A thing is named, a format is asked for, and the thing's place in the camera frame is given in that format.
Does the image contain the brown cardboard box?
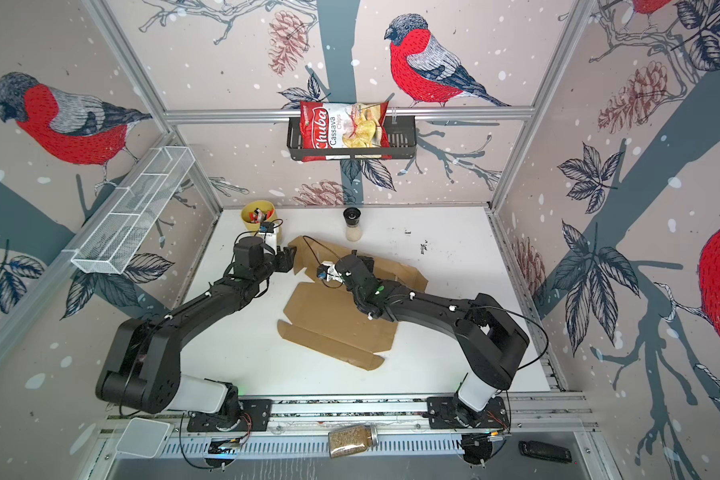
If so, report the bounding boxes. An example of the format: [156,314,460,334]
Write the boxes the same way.
[277,236,397,371]

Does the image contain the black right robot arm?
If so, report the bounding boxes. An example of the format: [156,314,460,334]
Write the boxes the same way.
[334,253,530,413]

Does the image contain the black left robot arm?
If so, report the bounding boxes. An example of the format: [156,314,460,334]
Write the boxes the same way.
[95,236,297,414]

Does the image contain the yellow plastic cup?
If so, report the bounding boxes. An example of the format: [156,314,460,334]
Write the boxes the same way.
[240,200,277,232]

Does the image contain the glass spice grinder black cap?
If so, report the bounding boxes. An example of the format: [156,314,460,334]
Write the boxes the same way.
[343,207,362,242]

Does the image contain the red cassava chips bag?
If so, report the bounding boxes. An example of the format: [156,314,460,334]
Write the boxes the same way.
[299,101,390,162]

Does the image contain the glass jar of grains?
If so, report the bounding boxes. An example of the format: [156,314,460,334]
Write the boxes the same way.
[328,424,378,459]

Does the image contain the white square pad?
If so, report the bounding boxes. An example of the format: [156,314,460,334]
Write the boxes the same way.
[116,418,173,459]

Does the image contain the black remote device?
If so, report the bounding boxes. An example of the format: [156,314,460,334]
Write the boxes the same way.
[518,440,573,464]

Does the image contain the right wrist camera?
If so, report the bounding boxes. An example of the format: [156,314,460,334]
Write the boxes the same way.
[316,262,343,284]

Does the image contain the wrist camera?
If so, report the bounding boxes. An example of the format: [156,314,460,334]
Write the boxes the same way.
[258,219,282,250]
[316,262,343,284]

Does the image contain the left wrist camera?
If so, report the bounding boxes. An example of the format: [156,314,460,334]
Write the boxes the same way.
[258,219,282,250]

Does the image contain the black wire wall basket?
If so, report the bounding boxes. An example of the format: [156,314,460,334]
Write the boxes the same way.
[286,116,417,162]

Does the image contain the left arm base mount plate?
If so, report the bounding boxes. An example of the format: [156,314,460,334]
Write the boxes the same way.
[186,397,273,434]

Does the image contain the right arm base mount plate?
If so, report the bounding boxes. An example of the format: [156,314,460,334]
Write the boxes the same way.
[423,396,510,431]

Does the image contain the white wire mesh shelf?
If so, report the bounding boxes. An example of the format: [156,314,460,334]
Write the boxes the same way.
[71,146,195,274]

